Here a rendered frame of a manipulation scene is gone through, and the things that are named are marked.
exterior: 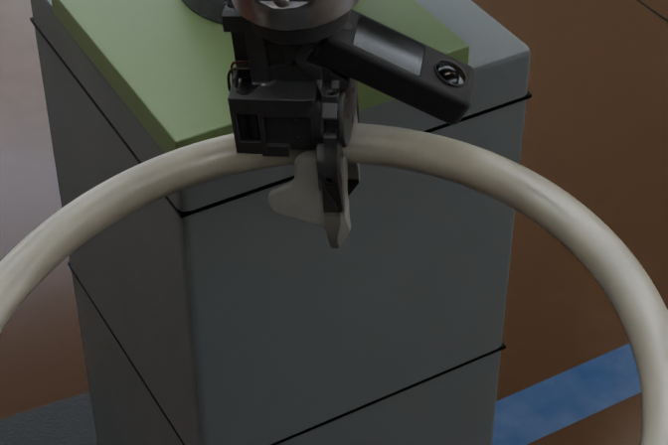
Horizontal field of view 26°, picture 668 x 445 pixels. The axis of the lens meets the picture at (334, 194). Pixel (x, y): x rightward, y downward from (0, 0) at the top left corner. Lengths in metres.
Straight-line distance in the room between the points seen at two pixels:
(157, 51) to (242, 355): 0.33
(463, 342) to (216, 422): 0.32
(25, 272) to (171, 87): 0.39
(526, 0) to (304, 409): 1.77
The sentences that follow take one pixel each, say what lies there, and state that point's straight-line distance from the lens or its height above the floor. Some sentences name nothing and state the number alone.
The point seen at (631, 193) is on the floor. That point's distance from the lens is 2.70.
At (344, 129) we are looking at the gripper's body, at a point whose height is 1.05.
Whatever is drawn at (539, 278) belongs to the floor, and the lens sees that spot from 2.49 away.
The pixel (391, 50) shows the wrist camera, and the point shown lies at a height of 1.10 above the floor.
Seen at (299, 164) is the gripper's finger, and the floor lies 1.01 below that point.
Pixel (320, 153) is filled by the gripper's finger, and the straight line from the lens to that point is 1.02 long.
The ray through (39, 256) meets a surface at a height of 0.99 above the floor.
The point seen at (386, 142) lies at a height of 1.02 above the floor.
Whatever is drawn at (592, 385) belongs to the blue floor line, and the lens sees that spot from 2.32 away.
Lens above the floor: 1.65
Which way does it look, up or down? 39 degrees down
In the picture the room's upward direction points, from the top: straight up
